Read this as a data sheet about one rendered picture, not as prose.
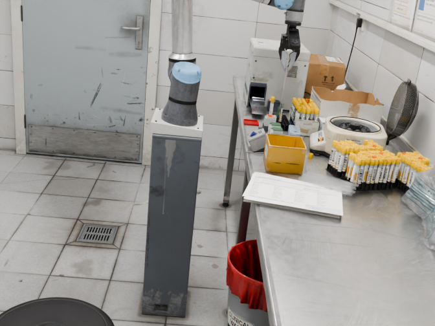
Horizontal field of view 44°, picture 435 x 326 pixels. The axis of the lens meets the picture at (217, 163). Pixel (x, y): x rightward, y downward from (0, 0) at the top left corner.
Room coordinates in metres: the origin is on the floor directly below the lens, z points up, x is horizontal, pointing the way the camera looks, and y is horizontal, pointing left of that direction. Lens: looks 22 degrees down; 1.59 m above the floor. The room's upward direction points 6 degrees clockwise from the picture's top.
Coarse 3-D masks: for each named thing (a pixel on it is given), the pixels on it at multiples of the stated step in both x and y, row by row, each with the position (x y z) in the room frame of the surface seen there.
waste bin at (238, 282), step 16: (256, 240) 2.06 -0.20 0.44; (240, 256) 1.97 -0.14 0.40; (256, 256) 2.04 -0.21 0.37; (240, 272) 1.79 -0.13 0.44; (256, 272) 2.02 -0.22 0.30; (240, 288) 1.78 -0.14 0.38; (256, 288) 1.73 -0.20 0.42; (240, 304) 1.79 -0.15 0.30; (256, 304) 1.73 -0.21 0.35; (240, 320) 1.79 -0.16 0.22; (256, 320) 1.75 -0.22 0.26
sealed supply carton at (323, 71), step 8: (312, 56) 3.20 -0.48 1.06; (320, 56) 3.22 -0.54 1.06; (328, 56) 3.27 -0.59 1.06; (312, 64) 2.99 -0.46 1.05; (320, 64) 2.99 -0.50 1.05; (328, 64) 3.01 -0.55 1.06; (336, 64) 3.05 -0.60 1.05; (312, 72) 2.99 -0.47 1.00; (320, 72) 2.99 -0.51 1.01; (328, 72) 2.99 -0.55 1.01; (336, 72) 2.98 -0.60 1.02; (344, 72) 2.98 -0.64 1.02; (312, 80) 2.99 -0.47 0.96; (320, 80) 2.99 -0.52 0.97; (328, 80) 2.98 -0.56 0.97; (336, 80) 2.98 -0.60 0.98; (328, 88) 2.98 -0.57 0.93; (336, 88) 2.98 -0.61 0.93
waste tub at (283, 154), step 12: (276, 144) 1.90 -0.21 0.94; (288, 144) 1.91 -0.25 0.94; (300, 144) 1.89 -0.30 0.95; (264, 156) 1.87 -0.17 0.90; (276, 156) 1.78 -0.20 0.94; (288, 156) 1.78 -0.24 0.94; (300, 156) 1.78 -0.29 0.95; (276, 168) 1.78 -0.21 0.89; (288, 168) 1.78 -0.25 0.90; (300, 168) 1.78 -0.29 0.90
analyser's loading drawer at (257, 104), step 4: (252, 100) 2.53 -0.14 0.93; (256, 100) 2.48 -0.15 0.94; (260, 100) 2.49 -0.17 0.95; (252, 104) 2.48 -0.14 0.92; (256, 104) 2.49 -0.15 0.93; (260, 104) 2.49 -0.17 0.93; (264, 104) 2.49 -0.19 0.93; (252, 108) 2.43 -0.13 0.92; (256, 108) 2.43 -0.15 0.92; (260, 108) 2.43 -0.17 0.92; (264, 108) 2.43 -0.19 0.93; (252, 112) 2.43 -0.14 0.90; (256, 112) 2.43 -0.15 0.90; (260, 112) 2.43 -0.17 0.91; (264, 112) 2.43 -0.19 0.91
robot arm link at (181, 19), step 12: (180, 0) 2.23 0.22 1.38; (192, 0) 2.28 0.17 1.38; (180, 12) 2.24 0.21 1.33; (192, 12) 2.28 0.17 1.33; (180, 24) 2.24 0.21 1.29; (180, 36) 2.24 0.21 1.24; (180, 48) 2.24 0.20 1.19; (168, 60) 2.27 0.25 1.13; (180, 60) 2.22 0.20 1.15; (192, 60) 2.25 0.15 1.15; (168, 72) 2.28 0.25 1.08
